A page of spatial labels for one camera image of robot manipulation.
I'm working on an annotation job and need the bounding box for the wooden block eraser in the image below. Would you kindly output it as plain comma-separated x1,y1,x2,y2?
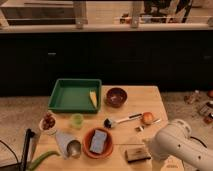
125,148,151,163

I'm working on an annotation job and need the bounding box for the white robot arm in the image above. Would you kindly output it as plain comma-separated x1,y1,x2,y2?
148,119,213,171

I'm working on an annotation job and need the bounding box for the purple bowl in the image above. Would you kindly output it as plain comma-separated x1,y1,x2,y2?
105,87,127,108

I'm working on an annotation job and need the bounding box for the orange bowl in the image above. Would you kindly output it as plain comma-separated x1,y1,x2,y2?
82,127,113,159

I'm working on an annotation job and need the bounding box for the white bowl of grapes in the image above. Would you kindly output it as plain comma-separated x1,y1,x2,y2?
39,113,57,135

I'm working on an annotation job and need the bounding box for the yellow corn cob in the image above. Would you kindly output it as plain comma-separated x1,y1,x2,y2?
89,91,98,108

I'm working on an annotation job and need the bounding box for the green plastic tray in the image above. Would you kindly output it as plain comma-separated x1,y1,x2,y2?
48,78,102,114

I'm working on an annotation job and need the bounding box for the black-headed dish brush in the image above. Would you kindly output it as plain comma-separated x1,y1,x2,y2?
104,113,142,129

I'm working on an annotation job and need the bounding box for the small green cup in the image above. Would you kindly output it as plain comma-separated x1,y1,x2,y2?
70,113,84,129

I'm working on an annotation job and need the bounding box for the red apple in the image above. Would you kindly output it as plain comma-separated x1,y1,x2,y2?
141,112,154,125

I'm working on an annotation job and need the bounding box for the small black white clip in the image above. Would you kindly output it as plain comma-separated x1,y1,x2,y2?
135,126,144,132

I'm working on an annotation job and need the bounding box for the blue sponge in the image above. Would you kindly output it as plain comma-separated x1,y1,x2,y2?
90,129,107,154

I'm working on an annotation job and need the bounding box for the grey cloth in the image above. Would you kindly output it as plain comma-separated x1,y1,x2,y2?
55,131,76,159

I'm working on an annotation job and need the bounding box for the silver metal cup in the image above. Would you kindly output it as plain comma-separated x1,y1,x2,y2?
67,140,81,158

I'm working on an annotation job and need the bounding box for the green cucumber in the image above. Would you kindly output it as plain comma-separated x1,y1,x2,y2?
27,151,60,171

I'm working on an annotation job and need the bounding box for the black camera stand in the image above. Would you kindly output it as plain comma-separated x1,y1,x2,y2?
20,129,35,171

